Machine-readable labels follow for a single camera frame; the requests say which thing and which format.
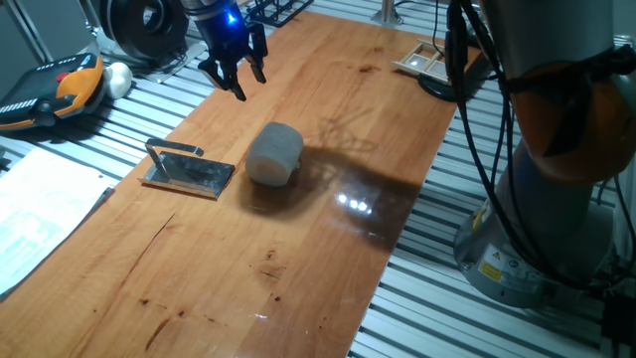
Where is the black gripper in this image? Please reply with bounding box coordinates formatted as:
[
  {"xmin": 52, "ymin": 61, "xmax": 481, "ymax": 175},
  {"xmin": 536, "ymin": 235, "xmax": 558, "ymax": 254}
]
[{"xmin": 193, "ymin": 1, "xmax": 269, "ymax": 102}]

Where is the white toilet paper roll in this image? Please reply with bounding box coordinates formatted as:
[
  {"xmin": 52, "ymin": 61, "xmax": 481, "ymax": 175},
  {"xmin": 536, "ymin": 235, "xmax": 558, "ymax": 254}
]
[{"xmin": 244, "ymin": 121, "xmax": 305, "ymax": 189}]

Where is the shiny metal toilet paper holder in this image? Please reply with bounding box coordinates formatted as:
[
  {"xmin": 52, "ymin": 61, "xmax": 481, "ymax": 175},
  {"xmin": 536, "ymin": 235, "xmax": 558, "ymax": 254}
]
[{"xmin": 138, "ymin": 137, "xmax": 237, "ymax": 201}]

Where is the black round device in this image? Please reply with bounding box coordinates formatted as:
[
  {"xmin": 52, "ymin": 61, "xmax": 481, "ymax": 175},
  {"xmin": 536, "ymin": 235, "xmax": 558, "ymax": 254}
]
[{"xmin": 97, "ymin": 0, "xmax": 191, "ymax": 65}]

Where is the white round object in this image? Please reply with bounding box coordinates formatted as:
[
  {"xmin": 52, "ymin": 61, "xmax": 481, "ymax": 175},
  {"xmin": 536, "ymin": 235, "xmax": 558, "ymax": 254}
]
[{"xmin": 102, "ymin": 61, "xmax": 134, "ymax": 100}]

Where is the orange black teach pendant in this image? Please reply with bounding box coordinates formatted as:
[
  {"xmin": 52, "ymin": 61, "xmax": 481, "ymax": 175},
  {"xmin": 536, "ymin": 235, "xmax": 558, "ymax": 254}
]
[{"xmin": 0, "ymin": 52, "xmax": 106, "ymax": 133}]

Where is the black clamp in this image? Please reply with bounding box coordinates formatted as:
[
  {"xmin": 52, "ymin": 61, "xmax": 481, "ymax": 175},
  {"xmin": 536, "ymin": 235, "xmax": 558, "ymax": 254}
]
[{"xmin": 416, "ymin": 49, "xmax": 493, "ymax": 104}]

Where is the grey metal pole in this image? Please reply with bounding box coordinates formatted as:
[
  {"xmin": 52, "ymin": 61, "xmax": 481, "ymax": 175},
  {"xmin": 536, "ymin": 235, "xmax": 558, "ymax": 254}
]
[{"xmin": 0, "ymin": 0, "xmax": 54, "ymax": 64}]

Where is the white printed paper sheet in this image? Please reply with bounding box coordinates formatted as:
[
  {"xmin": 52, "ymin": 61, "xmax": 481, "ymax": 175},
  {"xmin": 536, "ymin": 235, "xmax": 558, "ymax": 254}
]
[{"xmin": 0, "ymin": 147, "xmax": 114, "ymax": 299}]

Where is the black wire rack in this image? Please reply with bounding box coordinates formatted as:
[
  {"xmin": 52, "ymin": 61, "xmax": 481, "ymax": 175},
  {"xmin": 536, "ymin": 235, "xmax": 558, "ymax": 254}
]
[{"xmin": 245, "ymin": 0, "xmax": 315, "ymax": 29}]

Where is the silver metal post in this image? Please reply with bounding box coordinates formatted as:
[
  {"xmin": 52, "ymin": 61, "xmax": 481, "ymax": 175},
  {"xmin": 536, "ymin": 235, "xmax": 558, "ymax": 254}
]
[{"xmin": 370, "ymin": 0, "xmax": 404, "ymax": 27}]

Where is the small wooden frame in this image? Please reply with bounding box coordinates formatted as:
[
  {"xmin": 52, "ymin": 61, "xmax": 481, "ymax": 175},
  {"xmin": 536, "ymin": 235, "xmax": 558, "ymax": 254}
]
[{"xmin": 392, "ymin": 38, "xmax": 481, "ymax": 85}]

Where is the black cable bundle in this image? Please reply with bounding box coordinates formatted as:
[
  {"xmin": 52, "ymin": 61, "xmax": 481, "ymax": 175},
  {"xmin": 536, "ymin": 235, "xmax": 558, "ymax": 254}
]
[{"xmin": 444, "ymin": 0, "xmax": 636, "ymax": 292}]

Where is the black strap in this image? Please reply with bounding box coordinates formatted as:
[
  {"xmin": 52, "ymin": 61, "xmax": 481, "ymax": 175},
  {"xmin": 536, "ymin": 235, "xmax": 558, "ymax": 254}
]
[{"xmin": 499, "ymin": 43, "xmax": 636, "ymax": 158}]

